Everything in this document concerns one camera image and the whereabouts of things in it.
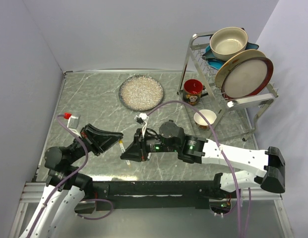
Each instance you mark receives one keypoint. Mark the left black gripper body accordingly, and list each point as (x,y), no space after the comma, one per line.
(94,143)

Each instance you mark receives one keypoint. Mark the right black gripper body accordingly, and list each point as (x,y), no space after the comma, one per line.
(145,145)

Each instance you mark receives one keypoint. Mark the white pen yellow tip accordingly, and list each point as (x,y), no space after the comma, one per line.
(123,150)

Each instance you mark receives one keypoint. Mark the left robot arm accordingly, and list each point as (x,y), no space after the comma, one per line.
(65,186)

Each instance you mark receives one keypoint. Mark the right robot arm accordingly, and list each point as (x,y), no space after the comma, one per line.
(256,168)

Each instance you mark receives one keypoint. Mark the black base beam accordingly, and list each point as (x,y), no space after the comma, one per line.
(159,194)

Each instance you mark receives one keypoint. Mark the speckled round plate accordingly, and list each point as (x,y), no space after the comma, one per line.
(141,93)

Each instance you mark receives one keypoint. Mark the red skull mug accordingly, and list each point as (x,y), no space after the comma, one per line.
(193,91)

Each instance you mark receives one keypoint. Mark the metal dish rack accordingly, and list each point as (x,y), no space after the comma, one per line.
(236,118)

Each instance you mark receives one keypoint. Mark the blue dish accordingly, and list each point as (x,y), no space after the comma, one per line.
(216,63)

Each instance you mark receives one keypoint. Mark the red rimmed plate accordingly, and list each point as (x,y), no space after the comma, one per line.
(248,78)

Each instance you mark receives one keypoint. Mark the large beige bowl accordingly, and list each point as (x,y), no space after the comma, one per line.
(227,42)

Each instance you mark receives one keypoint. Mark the beige dinner plate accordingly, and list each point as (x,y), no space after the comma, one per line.
(234,61)

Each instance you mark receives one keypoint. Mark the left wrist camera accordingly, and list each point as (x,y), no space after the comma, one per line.
(72,122)

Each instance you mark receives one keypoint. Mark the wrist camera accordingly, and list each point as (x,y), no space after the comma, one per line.
(72,122)
(142,119)

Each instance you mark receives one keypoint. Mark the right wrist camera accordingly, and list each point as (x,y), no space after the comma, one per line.
(142,119)

